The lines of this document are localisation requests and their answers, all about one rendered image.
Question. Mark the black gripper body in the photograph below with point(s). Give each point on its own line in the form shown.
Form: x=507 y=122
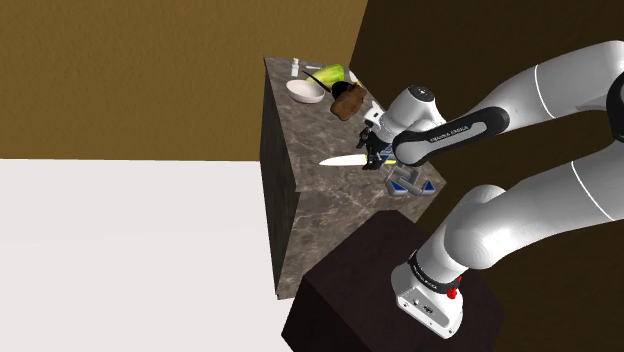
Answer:
x=374 y=144

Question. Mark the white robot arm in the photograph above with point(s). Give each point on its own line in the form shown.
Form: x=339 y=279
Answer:
x=536 y=204

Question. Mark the brown bread loaf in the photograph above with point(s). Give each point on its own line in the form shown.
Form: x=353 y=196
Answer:
x=347 y=103

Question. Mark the grey and blue angular object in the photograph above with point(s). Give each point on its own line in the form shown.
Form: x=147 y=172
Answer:
x=407 y=185

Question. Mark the black ladle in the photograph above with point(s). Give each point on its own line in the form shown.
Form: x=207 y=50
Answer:
x=341 y=88

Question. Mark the green lettuce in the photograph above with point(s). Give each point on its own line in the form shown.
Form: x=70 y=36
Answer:
x=331 y=73

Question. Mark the white bowl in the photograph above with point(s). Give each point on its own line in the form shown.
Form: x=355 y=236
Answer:
x=304 y=91

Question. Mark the small white bottle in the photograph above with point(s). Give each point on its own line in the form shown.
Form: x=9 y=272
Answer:
x=295 y=68

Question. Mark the dark robot stand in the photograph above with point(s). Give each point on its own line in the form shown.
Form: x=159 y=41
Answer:
x=351 y=292

